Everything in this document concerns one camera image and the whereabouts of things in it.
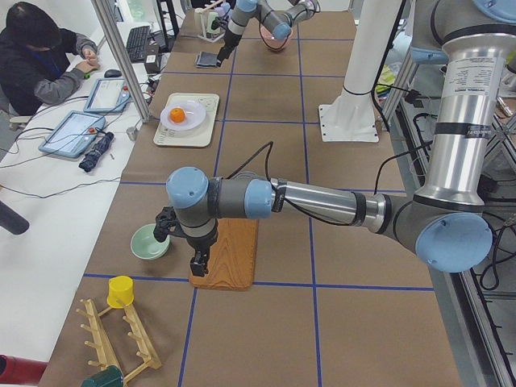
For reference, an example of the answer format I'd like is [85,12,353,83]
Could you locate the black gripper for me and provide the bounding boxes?
[216,29,242,67]
[186,231,218,277]

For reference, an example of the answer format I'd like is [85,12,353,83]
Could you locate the white round plate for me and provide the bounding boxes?
[160,100,206,131]

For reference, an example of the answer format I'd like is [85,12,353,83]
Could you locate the orange mandarin fruit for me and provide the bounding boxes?
[169,107,186,123]

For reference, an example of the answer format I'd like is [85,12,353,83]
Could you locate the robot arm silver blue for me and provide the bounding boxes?
[154,1,515,277]
[216,0,320,67]

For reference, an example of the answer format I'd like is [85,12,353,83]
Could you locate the cream bear tray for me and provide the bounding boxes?
[153,93,219,148]

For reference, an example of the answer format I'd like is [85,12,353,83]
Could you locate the grey folded cloth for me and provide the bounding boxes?
[195,52,219,68]

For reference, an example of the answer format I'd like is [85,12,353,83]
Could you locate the wooden cutting board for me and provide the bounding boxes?
[189,218,259,291]

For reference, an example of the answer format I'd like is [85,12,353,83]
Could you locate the pink bowl with ice cubes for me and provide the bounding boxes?
[259,25,293,52]

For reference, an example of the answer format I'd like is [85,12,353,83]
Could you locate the mint green bowl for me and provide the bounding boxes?
[130,224,170,260]

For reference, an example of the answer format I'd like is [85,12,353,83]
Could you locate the yellow cup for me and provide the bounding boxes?
[106,276,135,309]

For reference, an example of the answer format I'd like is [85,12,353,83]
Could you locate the black keyboard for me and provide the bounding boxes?
[126,25,151,63]

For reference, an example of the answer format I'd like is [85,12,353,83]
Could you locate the black computer mouse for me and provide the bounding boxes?
[104,69,122,78]

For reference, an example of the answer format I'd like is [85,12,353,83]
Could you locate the small metal cup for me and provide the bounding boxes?
[126,127,138,141]

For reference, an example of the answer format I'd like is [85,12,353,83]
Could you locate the far teach pendant tablet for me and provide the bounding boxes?
[83,77,130,114]

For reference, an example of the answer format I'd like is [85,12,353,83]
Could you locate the teach pendant tablet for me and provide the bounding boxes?
[39,110,106,159]
[83,77,130,114]

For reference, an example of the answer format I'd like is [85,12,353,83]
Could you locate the wooden mug rack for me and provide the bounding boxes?
[76,298,163,386]

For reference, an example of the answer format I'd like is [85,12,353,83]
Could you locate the dark green cup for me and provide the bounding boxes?
[81,365,124,387]

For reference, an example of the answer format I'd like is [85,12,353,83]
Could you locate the dark blue folded umbrella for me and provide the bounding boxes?
[79,132,114,173]

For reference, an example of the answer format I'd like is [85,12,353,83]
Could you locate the near teach pendant tablet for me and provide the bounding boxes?
[39,110,106,159]

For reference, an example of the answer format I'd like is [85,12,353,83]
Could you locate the seated person in black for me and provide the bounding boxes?
[1,2,99,116]

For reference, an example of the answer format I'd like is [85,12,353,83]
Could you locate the red cylinder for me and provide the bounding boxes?
[1,355,48,386]

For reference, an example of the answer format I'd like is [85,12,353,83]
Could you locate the white wire cup rack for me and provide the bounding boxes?
[194,0,231,43]

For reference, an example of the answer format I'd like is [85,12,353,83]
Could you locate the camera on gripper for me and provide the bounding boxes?
[153,206,177,243]

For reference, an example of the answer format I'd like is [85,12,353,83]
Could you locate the aluminium frame post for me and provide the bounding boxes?
[91,0,151,123]

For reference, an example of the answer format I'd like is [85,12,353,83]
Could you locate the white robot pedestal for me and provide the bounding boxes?
[318,0,404,143]

